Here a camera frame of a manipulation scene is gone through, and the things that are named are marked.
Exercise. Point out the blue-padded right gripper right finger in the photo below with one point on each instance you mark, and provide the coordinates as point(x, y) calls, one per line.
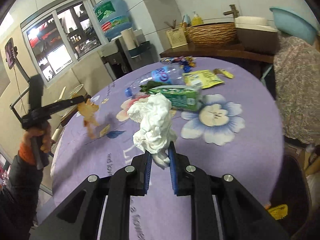
point(221, 208)

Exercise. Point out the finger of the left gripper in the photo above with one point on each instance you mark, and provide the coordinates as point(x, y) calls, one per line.
point(64, 104)

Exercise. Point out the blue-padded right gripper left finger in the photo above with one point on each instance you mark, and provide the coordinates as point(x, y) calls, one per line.
point(99, 208)

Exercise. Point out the orange peel scrap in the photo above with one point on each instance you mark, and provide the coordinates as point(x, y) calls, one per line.
point(88, 109)

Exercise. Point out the white tissue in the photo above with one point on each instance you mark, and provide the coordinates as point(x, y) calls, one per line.
point(155, 133)

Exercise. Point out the clear water bottle blue label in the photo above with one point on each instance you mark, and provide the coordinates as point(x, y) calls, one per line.
point(170, 74)

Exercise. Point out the green drink carton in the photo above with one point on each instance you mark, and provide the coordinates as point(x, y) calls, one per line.
point(183, 97)

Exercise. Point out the blue shiny candy wrapper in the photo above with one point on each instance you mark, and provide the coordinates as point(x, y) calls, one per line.
point(184, 62)

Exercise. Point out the yellow foam fruit net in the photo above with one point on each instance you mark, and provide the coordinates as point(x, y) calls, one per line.
point(279, 212)

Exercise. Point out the black jacket orange cuff forearm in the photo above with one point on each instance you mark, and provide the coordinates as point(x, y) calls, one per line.
point(19, 197)

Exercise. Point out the black trash bin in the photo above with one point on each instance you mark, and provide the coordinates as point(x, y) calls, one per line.
point(292, 189)

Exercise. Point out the person's left hand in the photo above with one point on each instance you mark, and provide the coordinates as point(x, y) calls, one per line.
point(44, 134)

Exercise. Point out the white pot with lid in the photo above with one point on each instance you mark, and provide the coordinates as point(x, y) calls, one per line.
point(77, 91)

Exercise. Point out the phone on stand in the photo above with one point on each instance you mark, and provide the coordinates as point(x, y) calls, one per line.
point(10, 53)

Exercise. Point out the water dispenser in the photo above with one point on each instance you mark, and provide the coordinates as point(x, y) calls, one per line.
point(119, 61)

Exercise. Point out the dark green leaf scrap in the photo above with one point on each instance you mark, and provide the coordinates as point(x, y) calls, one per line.
point(149, 85)

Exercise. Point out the blue water jug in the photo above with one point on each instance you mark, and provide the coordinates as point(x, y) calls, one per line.
point(113, 17)

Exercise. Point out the chopstick holder box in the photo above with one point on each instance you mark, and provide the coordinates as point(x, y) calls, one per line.
point(176, 34)

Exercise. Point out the dark wooden counter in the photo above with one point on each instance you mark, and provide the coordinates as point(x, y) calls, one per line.
point(233, 51)

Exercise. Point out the yellow-green snack wrapper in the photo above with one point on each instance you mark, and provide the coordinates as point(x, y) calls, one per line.
point(202, 78)

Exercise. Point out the small yellow wrapper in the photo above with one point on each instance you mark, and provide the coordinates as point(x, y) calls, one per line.
point(224, 73)

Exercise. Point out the floral cloth cover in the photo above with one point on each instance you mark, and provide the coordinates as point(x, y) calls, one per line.
point(296, 67)

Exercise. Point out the yellow soap dispenser bottle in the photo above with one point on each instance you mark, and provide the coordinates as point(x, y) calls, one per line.
point(196, 20)

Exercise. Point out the woven wicker basket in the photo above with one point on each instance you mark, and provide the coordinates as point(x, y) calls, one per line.
point(213, 34)

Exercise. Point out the brown white rice cooker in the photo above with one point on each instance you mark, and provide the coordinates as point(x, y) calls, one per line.
point(256, 35)

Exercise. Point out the light blue plastic basin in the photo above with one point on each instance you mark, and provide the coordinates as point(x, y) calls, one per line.
point(289, 22)

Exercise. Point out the brass faucet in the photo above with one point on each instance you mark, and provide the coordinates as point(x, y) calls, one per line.
point(233, 11)

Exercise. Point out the window with white frame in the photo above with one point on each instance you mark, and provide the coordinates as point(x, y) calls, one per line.
point(60, 35)

